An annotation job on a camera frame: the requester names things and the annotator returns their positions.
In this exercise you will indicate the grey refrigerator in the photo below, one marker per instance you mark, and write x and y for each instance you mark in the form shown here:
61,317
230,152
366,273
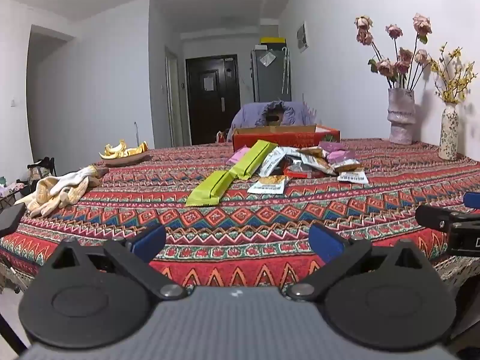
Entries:
262,82

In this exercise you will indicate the long green snack packet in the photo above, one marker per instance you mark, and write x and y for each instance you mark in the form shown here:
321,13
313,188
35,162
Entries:
253,157
210,189

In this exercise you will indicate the red patterned tablecloth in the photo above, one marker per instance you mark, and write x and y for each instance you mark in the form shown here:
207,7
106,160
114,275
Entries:
225,213

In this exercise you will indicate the pink textured vase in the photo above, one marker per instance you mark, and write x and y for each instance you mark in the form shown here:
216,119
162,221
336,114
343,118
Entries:
401,120

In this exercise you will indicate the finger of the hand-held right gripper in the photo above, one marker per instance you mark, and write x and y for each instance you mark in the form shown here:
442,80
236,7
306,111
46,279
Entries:
473,200
431,215

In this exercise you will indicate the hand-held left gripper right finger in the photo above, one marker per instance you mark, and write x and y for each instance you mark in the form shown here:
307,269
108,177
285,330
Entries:
324,240

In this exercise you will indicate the red bag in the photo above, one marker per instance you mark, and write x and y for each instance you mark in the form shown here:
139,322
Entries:
222,135

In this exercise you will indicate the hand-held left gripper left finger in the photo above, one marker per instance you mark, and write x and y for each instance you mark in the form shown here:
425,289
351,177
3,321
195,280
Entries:
150,242

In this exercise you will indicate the orange peels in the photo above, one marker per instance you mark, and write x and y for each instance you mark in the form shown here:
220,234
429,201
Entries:
112,150

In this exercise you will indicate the yellow box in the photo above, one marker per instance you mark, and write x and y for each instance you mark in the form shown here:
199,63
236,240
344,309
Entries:
272,40

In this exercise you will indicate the black folding chair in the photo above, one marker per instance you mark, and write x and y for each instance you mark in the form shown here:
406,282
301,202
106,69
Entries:
45,163

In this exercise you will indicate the brown chair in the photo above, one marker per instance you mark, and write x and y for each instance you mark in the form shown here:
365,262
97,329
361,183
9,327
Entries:
273,114

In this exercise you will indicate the white door notice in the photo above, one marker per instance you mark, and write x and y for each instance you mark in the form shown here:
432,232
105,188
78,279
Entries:
209,83

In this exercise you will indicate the dried pink roses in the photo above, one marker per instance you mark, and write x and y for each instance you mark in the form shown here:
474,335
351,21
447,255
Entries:
422,24

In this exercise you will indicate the red cardboard box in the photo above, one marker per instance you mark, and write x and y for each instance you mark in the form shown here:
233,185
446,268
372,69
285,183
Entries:
285,138

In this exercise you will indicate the pile of white cracker packets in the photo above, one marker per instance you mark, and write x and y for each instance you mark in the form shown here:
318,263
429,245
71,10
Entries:
268,185

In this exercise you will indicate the white yellow work glove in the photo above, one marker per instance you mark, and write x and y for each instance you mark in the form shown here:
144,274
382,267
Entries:
71,178
48,200

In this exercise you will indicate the red snack packet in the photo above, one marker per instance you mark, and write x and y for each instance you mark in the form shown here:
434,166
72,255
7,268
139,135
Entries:
296,173

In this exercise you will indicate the pink snack packet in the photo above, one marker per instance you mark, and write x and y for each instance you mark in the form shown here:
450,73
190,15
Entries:
341,155
332,145
239,155

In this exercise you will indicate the clear plastic bag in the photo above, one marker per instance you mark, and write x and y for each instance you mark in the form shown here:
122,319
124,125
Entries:
267,59

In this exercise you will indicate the black entrance door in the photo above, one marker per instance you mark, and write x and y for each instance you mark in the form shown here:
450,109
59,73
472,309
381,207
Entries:
210,112

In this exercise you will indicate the white umbrella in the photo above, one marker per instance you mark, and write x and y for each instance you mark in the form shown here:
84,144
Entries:
285,71

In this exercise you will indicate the purple jacket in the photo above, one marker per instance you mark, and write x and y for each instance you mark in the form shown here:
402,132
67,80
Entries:
247,116

